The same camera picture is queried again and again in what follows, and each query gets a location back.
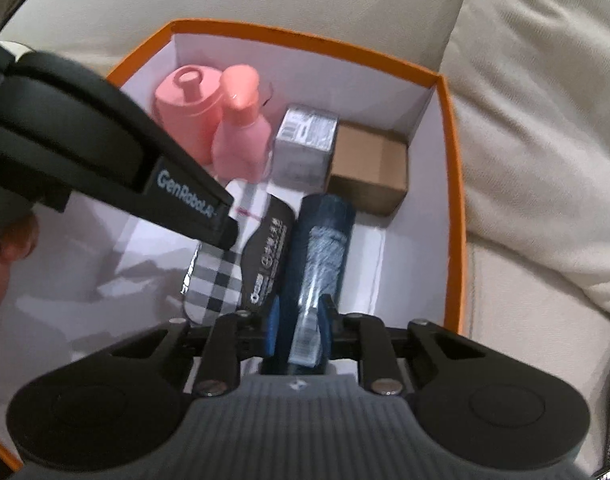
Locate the plaid and black case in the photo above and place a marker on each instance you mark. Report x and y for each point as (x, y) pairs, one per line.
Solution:
(265, 260)

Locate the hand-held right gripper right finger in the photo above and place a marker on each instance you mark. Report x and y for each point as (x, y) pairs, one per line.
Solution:
(328, 322)

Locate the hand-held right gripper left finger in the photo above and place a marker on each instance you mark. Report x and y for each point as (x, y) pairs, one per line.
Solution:
(272, 327)

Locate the pink pump bottle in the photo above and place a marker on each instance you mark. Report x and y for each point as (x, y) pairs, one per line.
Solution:
(240, 145)

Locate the beige cushion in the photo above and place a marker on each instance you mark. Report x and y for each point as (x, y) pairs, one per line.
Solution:
(535, 110)

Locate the brown cardboard box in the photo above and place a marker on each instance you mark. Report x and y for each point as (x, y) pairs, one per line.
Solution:
(370, 170)

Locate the orange cardboard box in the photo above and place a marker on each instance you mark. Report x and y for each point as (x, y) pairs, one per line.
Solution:
(427, 170)

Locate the pink plastic bottle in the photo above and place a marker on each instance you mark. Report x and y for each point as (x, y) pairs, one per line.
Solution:
(185, 110)

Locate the dark blue spray can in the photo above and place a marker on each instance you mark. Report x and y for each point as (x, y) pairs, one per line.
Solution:
(320, 240)

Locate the silver small box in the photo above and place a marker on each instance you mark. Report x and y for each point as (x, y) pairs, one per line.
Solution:
(305, 150)

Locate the person's left hand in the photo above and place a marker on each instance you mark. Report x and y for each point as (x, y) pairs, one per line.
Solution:
(0, 280)

